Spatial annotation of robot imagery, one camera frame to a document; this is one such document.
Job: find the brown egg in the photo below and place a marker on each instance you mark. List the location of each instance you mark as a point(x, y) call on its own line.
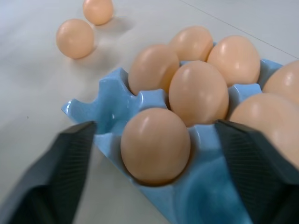
point(190, 42)
point(75, 38)
point(155, 146)
point(285, 80)
point(234, 59)
point(98, 10)
point(151, 68)
point(199, 91)
point(268, 116)

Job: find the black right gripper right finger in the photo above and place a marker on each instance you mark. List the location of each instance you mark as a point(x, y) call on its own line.
point(254, 172)

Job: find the blue egg tray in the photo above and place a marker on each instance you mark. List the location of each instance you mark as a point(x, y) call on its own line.
point(201, 198)

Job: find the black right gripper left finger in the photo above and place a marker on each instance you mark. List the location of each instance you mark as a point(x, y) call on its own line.
point(50, 172)

